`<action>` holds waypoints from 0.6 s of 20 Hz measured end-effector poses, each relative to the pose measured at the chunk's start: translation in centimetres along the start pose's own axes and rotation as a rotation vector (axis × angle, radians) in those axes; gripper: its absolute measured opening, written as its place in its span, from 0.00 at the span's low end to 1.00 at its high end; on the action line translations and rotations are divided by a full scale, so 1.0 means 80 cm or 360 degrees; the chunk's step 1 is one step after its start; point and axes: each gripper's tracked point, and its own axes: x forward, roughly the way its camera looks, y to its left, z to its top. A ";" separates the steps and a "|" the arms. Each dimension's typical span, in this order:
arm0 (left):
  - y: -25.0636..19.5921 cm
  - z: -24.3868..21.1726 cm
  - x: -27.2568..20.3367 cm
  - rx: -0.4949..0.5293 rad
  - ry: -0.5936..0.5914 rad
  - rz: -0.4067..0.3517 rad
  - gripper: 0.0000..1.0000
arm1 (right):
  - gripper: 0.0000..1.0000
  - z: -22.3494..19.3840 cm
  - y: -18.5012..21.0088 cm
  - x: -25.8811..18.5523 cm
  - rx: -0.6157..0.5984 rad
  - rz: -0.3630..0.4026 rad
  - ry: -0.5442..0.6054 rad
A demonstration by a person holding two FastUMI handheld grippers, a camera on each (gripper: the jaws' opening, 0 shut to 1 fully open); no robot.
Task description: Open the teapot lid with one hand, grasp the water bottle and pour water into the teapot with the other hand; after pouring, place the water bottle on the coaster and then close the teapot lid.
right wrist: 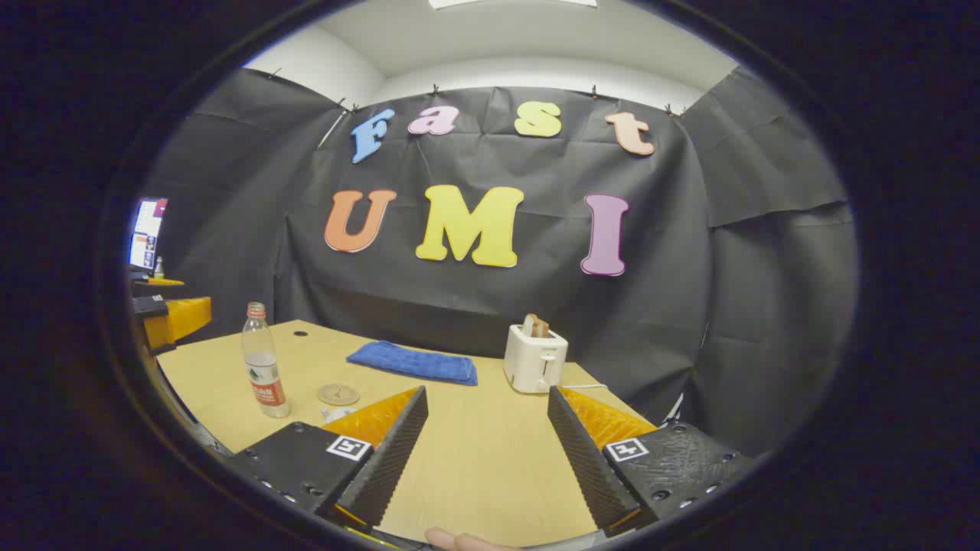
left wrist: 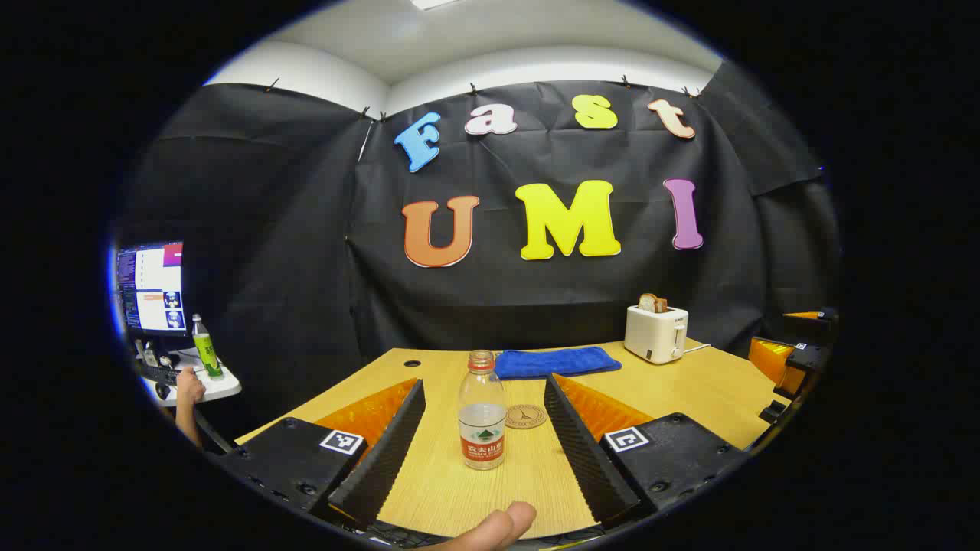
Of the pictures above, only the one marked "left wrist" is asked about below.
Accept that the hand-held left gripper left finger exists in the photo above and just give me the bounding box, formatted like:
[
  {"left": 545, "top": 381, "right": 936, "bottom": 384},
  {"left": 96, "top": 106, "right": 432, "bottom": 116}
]
[{"left": 222, "top": 377, "right": 427, "bottom": 530}]

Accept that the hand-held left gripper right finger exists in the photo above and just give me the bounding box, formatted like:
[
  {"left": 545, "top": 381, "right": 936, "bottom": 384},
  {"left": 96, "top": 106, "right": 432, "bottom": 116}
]
[{"left": 543, "top": 373, "right": 751, "bottom": 527}]

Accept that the round wooden coaster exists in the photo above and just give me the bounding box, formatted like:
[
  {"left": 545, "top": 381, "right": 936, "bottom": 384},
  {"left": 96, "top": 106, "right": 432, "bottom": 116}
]
[{"left": 505, "top": 403, "right": 547, "bottom": 429}]

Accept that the clear plastic water bottle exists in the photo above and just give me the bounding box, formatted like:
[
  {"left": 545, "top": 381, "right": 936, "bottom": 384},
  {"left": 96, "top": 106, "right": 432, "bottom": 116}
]
[{"left": 458, "top": 350, "right": 508, "bottom": 471}]

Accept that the green drink bottle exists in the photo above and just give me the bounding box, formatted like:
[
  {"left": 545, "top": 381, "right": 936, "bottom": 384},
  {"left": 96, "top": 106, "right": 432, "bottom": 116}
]
[{"left": 191, "top": 314, "right": 224, "bottom": 380}]

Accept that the blue folded towel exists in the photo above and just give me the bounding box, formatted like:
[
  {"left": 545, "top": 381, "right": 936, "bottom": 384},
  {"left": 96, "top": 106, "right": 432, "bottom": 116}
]
[{"left": 494, "top": 346, "right": 622, "bottom": 380}]

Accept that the white toaster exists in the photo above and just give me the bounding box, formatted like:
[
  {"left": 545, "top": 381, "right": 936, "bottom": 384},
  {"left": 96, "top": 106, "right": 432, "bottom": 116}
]
[{"left": 624, "top": 304, "right": 689, "bottom": 365}]

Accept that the white side table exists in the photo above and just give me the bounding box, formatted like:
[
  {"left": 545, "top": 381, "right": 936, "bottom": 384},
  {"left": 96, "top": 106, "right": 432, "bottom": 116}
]
[{"left": 138, "top": 348, "right": 243, "bottom": 406}]

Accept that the black backdrop cloth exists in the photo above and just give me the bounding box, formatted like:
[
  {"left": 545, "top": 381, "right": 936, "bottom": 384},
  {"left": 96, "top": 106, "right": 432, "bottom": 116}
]
[{"left": 115, "top": 60, "right": 841, "bottom": 452}]

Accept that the black keyboard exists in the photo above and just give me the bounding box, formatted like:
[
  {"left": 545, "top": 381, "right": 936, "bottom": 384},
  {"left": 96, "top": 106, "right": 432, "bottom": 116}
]
[{"left": 136, "top": 361, "right": 185, "bottom": 386}]

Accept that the computer monitor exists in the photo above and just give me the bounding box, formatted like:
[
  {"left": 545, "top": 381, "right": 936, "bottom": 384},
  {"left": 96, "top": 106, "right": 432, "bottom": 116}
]
[{"left": 115, "top": 241, "right": 188, "bottom": 337}]

